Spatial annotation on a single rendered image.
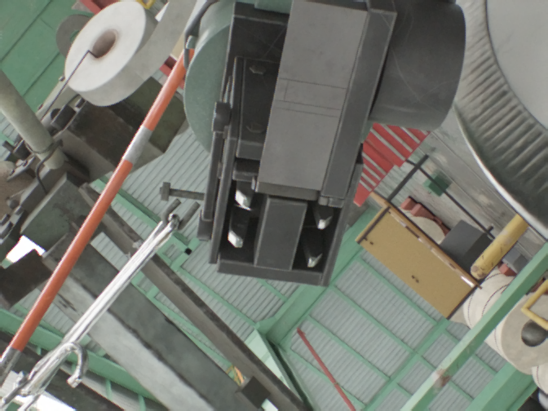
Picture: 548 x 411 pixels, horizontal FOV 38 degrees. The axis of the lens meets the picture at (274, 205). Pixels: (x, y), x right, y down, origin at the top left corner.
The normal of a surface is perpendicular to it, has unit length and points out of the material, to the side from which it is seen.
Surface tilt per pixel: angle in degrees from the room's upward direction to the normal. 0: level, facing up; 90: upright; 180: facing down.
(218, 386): 140
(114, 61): 90
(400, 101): 56
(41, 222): 90
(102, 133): 123
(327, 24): 65
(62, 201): 90
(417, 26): 112
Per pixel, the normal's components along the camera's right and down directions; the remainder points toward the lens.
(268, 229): 0.00, 0.59
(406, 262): 0.25, 0.25
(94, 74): -0.54, -0.43
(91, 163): -0.40, 0.78
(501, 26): -0.72, -0.60
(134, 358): -0.35, 0.58
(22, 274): 0.66, -0.41
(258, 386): 0.42, -0.32
